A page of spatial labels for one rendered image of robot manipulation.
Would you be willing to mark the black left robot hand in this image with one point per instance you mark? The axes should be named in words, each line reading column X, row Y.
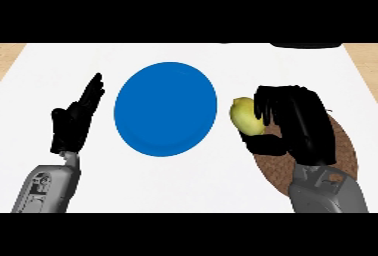
column 74, row 121

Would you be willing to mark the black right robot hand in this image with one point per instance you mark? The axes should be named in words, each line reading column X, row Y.
column 300, row 126

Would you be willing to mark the yellow lemon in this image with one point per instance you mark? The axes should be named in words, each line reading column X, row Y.
column 245, row 117

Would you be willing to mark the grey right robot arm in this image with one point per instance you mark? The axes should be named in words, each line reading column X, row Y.
column 325, row 190

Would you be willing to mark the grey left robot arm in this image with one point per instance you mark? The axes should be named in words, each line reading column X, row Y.
column 47, row 186

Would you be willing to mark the brown woven placemat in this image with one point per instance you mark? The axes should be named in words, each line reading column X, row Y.
column 344, row 146

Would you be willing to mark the blue plate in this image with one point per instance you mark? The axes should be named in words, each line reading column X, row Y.
column 165, row 109

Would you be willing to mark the black round object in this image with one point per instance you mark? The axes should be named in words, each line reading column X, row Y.
column 304, row 45

